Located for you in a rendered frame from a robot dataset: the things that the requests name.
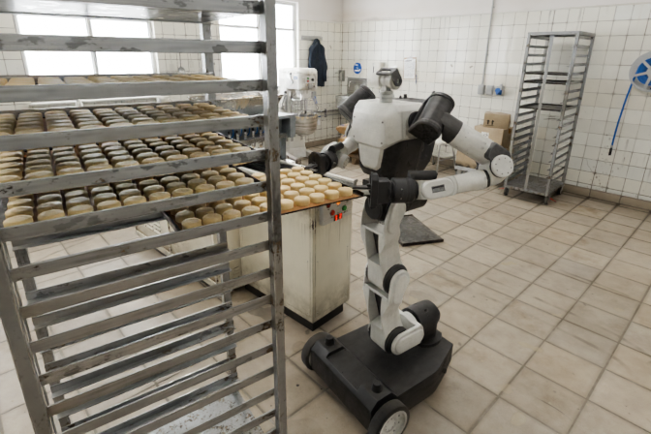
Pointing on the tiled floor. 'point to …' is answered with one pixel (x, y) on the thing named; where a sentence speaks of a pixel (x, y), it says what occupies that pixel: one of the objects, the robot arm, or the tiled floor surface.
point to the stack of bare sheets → (416, 232)
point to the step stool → (442, 153)
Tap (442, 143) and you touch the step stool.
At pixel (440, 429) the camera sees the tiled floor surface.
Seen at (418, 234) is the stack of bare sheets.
